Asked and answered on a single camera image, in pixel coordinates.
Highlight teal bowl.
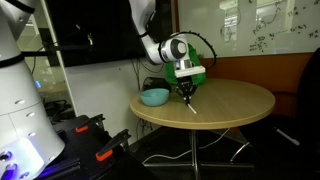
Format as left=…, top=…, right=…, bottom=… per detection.
left=139, top=87, right=171, bottom=108

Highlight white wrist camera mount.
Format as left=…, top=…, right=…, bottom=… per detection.
left=174, top=65, right=207, bottom=79

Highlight white pen with black cap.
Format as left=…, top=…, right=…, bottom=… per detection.
left=186, top=102, right=198, bottom=115

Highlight brown leather sofa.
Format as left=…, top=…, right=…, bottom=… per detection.
left=199, top=52, right=315, bottom=118

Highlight metal table base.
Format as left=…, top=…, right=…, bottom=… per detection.
left=142, top=127, right=256, bottom=180

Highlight black hanging wall cables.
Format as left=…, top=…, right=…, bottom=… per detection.
left=130, top=58, right=165, bottom=92

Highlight black wall screen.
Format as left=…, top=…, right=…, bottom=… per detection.
left=44, top=0, right=175, bottom=68

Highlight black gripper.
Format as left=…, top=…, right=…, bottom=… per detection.
left=175, top=75, right=198, bottom=106

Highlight white cable on floor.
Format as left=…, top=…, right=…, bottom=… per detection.
left=142, top=127, right=232, bottom=165

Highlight black clamp with orange handle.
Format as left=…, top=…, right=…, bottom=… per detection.
left=95, top=128, right=132, bottom=163
left=74, top=113, right=106, bottom=134

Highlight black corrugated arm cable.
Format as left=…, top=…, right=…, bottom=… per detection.
left=171, top=31, right=218, bottom=69

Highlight whiteboard with writing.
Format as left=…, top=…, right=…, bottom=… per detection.
left=177, top=0, right=320, bottom=58

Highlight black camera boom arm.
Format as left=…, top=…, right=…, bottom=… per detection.
left=19, top=24, right=95, bottom=68

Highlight green plastic bag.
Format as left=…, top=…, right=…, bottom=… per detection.
left=164, top=43, right=207, bottom=86

